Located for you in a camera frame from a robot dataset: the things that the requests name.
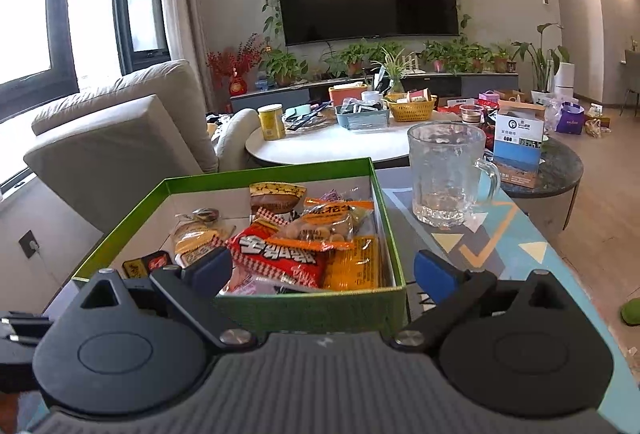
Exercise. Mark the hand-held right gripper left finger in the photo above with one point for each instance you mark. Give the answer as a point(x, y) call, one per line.
point(210, 270)

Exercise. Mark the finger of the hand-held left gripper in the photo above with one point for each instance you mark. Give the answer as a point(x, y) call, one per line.
point(25, 326)

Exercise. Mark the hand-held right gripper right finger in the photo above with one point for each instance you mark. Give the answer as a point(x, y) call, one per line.
point(436, 276)

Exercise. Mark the clear packet yellow cake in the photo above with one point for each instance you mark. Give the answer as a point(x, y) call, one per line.
point(192, 239)

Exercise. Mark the pink white snack packet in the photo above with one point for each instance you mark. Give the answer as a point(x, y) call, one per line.
point(250, 286)

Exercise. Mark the red black small packet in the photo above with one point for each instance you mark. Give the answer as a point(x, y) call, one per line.
point(157, 260)

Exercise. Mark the clear packet dark snack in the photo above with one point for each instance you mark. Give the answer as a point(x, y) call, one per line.
point(205, 215)

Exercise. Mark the red checkered snack packet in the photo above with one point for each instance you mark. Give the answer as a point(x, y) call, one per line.
point(280, 259)

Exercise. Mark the black snack packet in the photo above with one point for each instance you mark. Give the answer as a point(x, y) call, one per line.
point(135, 269)

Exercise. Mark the orange snack packet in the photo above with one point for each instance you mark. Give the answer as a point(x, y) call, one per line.
point(350, 271)

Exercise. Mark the yellow brown snack packet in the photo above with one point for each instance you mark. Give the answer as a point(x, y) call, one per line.
point(275, 201)

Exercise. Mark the green cardboard box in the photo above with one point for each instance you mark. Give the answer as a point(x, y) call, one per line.
point(310, 309)

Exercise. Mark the orange-edged clear snack packet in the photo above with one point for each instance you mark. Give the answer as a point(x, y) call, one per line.
point(320, 229)

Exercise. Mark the purple snack packet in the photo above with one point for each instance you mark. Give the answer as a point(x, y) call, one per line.
point(332, 200)

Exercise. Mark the teal patterned table mat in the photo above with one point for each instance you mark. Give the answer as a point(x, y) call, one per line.
point(500, 254)

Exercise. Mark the beige sofa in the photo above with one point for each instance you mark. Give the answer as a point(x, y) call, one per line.
point(125, 154)

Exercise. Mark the blue white carton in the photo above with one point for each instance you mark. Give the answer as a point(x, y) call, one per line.
point(517, 149)

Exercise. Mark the yellow can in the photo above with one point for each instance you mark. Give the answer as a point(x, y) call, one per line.
point(271, 123)

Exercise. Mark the round dark side table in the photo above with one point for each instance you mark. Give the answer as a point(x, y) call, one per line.
point(560, 174)

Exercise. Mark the small brown bowl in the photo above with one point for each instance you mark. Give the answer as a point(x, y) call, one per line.
point(471, 114)

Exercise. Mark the wicker basket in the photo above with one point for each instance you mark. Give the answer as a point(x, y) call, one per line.
point(410, 111)

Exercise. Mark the round white table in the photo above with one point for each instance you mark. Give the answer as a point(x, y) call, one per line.
point(325, 144)

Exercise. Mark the blue plastic tray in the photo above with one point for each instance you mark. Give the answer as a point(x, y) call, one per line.
point(361, 119)

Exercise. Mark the dark television cabinet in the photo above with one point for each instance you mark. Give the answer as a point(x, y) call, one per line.
point(280, 96)

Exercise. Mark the green object on floor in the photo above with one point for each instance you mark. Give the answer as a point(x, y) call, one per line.
point(631, 311)

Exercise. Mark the orange tissue box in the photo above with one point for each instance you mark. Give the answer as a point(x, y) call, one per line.
point(345, 95)

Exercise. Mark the purple gift bag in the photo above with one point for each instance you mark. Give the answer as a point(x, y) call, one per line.
point(570, 119)

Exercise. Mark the potted spider plant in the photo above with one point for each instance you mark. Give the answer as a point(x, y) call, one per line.
point(395, 69)

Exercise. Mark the red flower arrangement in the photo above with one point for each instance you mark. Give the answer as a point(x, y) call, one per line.
point(235, 59)

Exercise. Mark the leafy potted plant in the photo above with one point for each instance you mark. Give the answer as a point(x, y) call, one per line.
point(285, 64)

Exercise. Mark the row of potted plants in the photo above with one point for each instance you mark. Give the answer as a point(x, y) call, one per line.
point(455, 54)

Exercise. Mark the white tall planter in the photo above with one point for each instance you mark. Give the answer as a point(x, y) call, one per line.
point(564, 79)

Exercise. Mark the bushy potted plant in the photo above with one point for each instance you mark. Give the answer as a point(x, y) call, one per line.
point(350, 56)

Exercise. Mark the tall broad-leaf plant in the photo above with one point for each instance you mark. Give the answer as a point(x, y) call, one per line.
point(540, 54)

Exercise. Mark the large dark-framed window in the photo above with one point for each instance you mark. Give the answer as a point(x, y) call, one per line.
point(30, 14)

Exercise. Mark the dark wall socket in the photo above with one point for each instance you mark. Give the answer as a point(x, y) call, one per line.
point(31, 244)

